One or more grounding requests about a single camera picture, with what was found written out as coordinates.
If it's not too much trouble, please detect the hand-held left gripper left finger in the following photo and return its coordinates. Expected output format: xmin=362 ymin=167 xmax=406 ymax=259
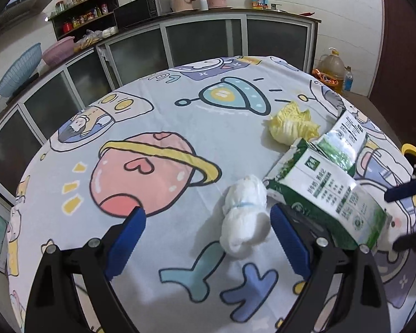
xmin=25 ymin=206 xmax=148 ymax=333

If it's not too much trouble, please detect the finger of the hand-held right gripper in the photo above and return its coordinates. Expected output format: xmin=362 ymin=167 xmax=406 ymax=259
xmin=392 ymin=227 xmax=416 ymax=252
xmin=384 ymin=161 xmax=416 ymax=202

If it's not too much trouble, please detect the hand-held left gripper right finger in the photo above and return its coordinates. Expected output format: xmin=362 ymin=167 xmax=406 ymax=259
xmin=269 ymin=204 xmax=392 ymax=333

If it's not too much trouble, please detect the yellow rimmed trash bin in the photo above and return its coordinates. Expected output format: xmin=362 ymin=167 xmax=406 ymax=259
xmin=401 ymin=143 xmax=416 ymax=163

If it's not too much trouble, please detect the white cloth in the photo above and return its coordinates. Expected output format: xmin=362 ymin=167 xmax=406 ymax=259
xmin=219 ymin=174 xmax=273 ymax=259

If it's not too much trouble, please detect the large green white bag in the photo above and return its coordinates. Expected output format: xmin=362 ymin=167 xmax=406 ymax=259
xmin=263 ymin=138 xmax=392 ymax=250

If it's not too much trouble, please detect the green white carton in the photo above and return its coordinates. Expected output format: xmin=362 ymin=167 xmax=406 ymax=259
xmin=315 ymin=111 xmax=370 ymax=178

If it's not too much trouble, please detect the napa cabbage leaf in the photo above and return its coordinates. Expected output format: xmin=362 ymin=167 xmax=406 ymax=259
xmin=269 ymin=102 xmax=320 ymax=145

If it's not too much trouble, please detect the cartoon printed tablecloth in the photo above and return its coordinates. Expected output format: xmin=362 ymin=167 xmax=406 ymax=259
xmin=6 ymin=55 xmax=416 ymax=333

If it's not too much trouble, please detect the blue label plastic bottle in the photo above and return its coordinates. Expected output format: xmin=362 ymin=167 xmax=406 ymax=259
xmin=343 ymin=67 xmax=354 ymax=93

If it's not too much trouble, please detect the brown wooden door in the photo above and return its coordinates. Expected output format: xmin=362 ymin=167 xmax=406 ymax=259
xmin=368 ymin=0 xmax=416 ymax=155

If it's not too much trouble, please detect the brown waste bucket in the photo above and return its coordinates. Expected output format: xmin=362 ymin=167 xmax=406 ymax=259
xmin=312 ymin=69 xmax=339 ymax=89

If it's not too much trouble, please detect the cooking oil jug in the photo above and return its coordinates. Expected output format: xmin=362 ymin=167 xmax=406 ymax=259
xmin=319 ymin=49 xmax=346 ymax=95

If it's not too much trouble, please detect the pink plastic basin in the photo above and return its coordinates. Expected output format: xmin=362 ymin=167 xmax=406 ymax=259
xmin=41 ymin=36 xmax=77 ymax=66

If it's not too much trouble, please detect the blue plastic basket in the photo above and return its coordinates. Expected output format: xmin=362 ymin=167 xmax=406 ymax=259
xmin=0 ymin=42 xmax=42 ymax=97

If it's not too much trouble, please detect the plastic bag of food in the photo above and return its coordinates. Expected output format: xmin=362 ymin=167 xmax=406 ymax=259
xmin=72 ymin=26 xmax=119 ymax=51

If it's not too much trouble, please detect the kitchen counter cabinet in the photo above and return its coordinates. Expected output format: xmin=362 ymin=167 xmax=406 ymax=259
xmin=0 ymin=6 xmax=322 ymax=209

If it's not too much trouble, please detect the row of seasoning jars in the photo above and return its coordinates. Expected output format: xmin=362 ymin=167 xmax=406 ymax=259
xmin=62 ymin=3 xmax=110 ymax=30

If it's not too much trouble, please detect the black microwave oven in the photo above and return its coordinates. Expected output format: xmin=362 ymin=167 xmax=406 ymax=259
xmin=114 ymin=0 xmax=171 ymax=30

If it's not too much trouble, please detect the dark wooden spice shelf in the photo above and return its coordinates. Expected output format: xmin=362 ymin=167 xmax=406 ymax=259
xmin=49 ymin=0 xmax=120 ymax=41

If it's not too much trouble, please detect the steel range hood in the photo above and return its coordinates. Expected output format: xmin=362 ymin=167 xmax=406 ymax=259
xmin=0 ymin=0 xmax=67 ymax=32

